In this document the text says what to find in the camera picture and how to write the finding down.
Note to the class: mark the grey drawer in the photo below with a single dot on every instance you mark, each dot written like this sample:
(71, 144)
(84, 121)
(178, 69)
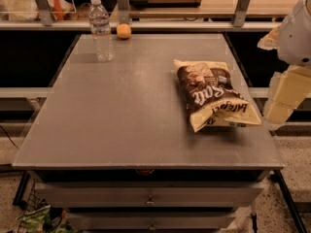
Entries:
(150, 221)
(68, 195)

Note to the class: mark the lower grey drawer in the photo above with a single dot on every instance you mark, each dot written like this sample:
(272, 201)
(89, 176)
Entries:
(150, 221)

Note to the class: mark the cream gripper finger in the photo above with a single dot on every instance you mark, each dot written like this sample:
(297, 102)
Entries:
(270, 40)
(286, 92)

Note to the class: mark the clear plastic water bottle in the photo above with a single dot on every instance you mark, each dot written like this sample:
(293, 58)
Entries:
(101, 31)

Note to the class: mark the orange fruit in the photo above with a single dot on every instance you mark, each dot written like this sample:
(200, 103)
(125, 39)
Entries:
(123, 31)

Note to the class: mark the black wire basket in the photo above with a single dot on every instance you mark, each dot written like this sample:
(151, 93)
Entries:
(30, 201)

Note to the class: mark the upper grey drawer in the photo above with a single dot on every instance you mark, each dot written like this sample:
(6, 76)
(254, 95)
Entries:
(68, 195)

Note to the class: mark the brown chip bag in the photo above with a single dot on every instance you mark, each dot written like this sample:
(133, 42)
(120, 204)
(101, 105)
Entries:
(211, 99)

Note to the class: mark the green patterned bag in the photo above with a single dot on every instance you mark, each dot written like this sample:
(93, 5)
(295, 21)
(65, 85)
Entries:
(57, 223)

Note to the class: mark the orange white bag background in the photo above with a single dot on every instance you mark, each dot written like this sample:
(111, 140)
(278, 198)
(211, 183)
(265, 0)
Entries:
(60, 8)

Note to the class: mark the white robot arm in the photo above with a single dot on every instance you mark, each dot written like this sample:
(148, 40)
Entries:
(292, 40)

